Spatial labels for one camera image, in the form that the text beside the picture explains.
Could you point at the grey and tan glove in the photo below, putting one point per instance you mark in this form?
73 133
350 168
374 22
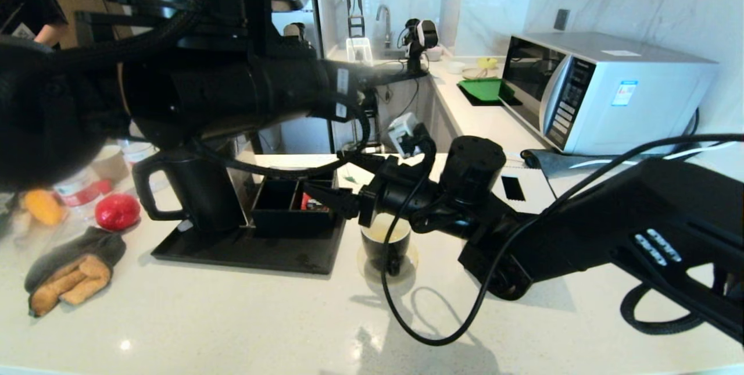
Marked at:
70 282

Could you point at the small white cup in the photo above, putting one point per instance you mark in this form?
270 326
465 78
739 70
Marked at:
456 68

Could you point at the red tomato toy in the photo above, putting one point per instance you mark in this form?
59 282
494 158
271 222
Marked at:
118 212

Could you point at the white glossy refrigerator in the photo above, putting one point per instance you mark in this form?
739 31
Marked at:
302 139

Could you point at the black mug white inside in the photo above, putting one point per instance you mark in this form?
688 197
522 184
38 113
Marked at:
398 253

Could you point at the dark wall outlet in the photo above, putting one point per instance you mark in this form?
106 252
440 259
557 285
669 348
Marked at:
561 20

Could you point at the black electric kettle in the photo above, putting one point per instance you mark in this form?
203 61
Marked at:
203 195

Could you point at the clear acrylic sign stand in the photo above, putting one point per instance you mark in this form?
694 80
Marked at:
243 189

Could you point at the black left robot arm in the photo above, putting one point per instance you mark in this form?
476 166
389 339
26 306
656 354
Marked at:
58 107

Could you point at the silver microwave oven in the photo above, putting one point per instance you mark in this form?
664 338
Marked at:
639 96

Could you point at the red plastic snack packet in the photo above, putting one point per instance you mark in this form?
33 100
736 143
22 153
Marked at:
309 202

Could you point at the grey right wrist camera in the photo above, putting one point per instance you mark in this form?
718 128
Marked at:
404 131

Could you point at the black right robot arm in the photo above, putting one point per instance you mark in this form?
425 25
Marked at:
639 218

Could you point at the black rectangular tray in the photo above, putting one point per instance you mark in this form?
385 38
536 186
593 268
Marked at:
261 253

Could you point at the brown paper cup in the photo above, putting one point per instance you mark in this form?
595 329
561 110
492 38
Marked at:
110 163

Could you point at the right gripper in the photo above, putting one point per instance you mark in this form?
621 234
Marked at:
401 197

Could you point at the yellow bowl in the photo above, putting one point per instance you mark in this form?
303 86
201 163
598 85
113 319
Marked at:
487 64

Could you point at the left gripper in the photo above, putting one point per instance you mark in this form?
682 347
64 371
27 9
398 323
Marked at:
302 87

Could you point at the black tissue box silver lid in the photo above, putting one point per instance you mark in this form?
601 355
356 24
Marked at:
537 189

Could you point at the white black robot arm joint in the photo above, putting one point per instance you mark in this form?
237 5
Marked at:
419 38

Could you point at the chrome faucet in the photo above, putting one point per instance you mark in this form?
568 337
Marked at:
385 20

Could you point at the black compartment organizer box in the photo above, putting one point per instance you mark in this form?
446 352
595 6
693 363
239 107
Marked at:
279 221

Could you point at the robot arm joint green light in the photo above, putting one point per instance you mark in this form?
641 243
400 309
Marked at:
295 29

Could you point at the water bottle red cap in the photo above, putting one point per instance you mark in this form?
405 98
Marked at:
78 186
138 151

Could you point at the beige plate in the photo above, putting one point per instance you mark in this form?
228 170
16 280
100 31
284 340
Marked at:
476 75

